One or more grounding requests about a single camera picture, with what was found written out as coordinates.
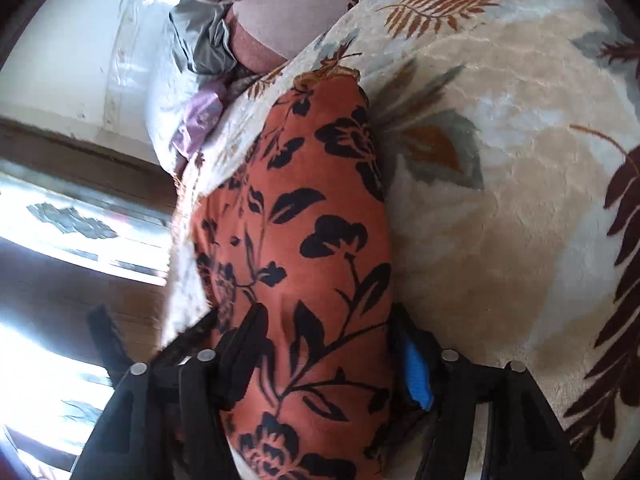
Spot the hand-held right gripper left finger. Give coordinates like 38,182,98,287
70,304,270,480

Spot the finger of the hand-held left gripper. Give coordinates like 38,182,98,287
87,304,136,376
152,309,221,362

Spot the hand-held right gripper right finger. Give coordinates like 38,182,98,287
391,304,584,480

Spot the orange floral garment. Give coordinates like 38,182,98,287
192,80,402,480

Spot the window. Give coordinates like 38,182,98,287
0,157,173,480

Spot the leaf print fleece blanket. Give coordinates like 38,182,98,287
160,0,640,480

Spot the purple cloth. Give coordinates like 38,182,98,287
170,82,232,159

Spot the grey pillow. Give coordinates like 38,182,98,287
145,0,242,158

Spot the pink pillow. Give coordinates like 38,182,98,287
227,0,382,70

